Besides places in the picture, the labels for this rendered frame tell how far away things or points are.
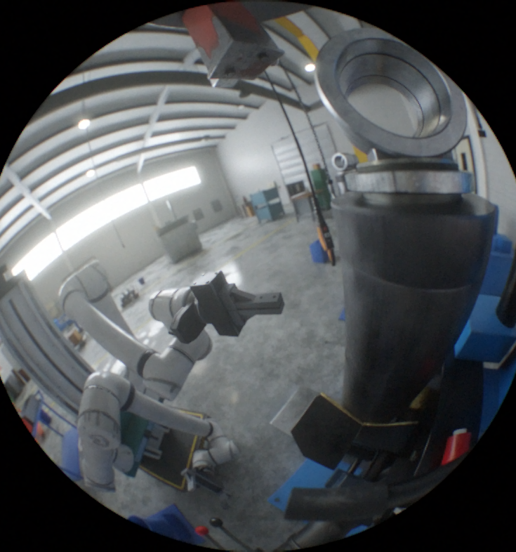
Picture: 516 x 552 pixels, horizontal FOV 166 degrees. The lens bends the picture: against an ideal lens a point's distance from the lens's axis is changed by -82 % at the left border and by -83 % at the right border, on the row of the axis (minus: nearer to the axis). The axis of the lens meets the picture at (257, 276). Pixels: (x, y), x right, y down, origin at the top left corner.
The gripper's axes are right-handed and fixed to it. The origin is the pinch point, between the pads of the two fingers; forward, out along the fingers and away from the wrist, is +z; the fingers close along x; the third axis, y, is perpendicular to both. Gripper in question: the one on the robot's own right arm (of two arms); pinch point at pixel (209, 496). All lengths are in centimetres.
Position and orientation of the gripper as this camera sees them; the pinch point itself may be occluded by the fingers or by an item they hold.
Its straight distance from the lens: 73.0
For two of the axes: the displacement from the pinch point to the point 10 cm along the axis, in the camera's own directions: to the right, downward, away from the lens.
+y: 6.3, -5.3, 5.7
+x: 7.0, 7.0, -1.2
